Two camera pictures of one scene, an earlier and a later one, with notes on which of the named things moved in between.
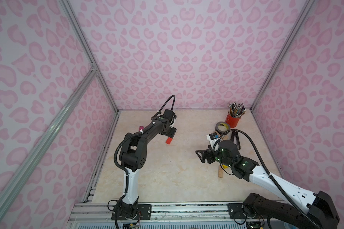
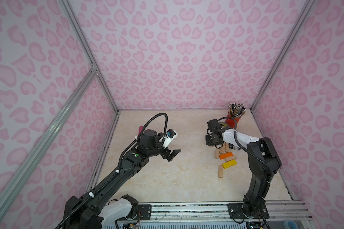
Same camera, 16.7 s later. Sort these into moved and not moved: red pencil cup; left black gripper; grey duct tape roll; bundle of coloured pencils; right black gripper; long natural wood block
Moved: right black gripper; left black gripper
Not moved: grey duct tape roll; red pencil cup; long natural wood block; bundle of coloured pencils
